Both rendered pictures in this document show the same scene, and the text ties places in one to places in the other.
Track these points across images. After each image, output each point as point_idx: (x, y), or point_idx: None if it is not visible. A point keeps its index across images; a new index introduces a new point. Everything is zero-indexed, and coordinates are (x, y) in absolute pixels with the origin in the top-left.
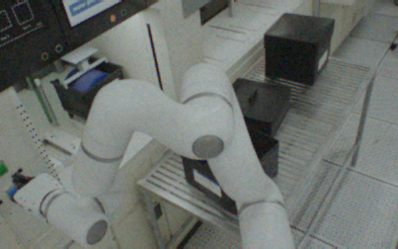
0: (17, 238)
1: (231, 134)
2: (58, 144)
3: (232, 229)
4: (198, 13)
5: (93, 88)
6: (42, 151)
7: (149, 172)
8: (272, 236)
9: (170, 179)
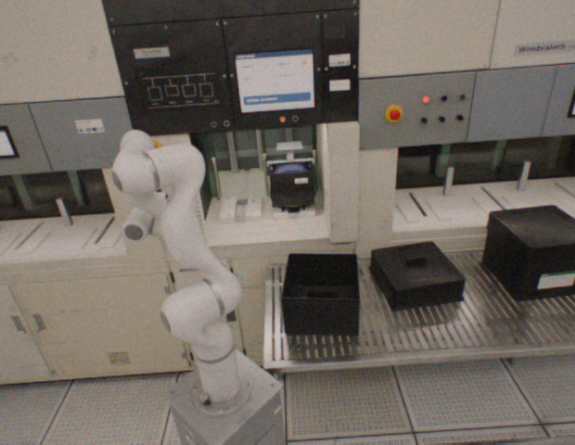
0: None
1: (128, 181)
2: (248, 206)
3: (268, 338)
4: (394, 151)
5: (279, 174)
6: None
7: (281, 264)
8: (175, 299)
9: None
